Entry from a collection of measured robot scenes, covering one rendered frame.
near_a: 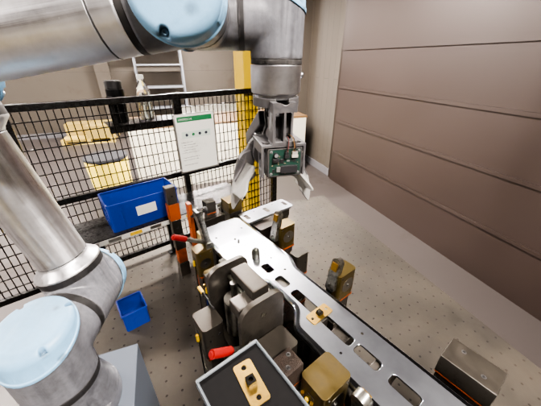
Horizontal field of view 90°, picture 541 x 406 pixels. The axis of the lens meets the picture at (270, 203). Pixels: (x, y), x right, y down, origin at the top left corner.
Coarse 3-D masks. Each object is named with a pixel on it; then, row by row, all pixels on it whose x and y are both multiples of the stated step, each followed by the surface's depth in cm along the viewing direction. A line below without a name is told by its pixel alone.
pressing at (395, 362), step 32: (224, 224) 128; (224, 256) 106; (288, 256) 107; (288, 288) 92; (320, 288) 92; (352, 320) 81; (320, 352) 72; (352, 352) 72; (384, 352) 72; (352, 384) 64; (384, 384) 65; (416, 384) 65
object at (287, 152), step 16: (272, 112) 38; (288, 112) 38; (272, 128) 39; (288, 128) 42; (256, 144) 43; (272, 144) 40; (288, 144) 40; (304, 144) 41; (256, 160) 46; (272, 160) 41; (288, 160) 42; (272, 176) 43
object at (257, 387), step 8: (248, 360) 53; (240, 368) 52; (248, 368) 52; (240, 376) 51; (248, 376) 50; (256, 376) 51; (240, 384) 49; (248, 384) 49; (256, 384) 49; (264, 384) 49; (248, 392) 48; (256, 392) 48; (264, 392) 48; (248, 400) 47; (256, 400) 47; (264, 400) 47
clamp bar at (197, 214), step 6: (192, 210) 96; (198, 210) 98; (204, 210) 97; (192, 216) 96; (198, 216) 95; (198, 222) 97; (204, 222) 98; (198, 228) 101; (204, 228) 99; (204, 234) 100; (204, 240) 101; (210, 240) 103
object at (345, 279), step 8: (352, 264) 96; (344, 272) 92; (352, 272) 94; (344, 280) 92; (352, 280) 96; (336, 288) 93; (344, 288) 95; (336, 296) 95; (344, 296) 97; (328, 320) 103; (328, 328) 104
